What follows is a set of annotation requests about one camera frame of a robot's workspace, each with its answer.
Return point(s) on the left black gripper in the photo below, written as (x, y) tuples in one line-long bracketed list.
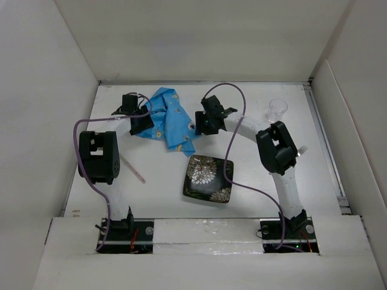
[(146, 124)]

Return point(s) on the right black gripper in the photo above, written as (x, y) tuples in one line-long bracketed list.
[(200, 127)]

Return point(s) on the blue space-print cloth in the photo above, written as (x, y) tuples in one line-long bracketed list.
[(171, 122)]

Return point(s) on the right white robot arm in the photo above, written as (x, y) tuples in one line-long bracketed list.
[(277, 152)]

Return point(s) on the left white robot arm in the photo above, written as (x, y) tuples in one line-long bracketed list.
[(97, 153)]

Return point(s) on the black floral square plate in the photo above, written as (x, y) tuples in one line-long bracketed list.
[(204, 179)]

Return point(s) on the clear plastic cup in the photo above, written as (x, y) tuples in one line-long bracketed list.
[(277, 108)]

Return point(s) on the pink-handled knife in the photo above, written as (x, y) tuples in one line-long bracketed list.
[(132, 169)]

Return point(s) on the pink-handled fork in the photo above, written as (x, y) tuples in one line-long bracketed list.
[(302, 150)]

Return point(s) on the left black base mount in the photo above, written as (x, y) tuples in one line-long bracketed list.
[(123, 239)]

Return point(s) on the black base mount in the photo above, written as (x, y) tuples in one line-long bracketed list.
[(302, 240), (123, 239)]

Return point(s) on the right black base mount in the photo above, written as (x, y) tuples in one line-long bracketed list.
[(302, 240)]

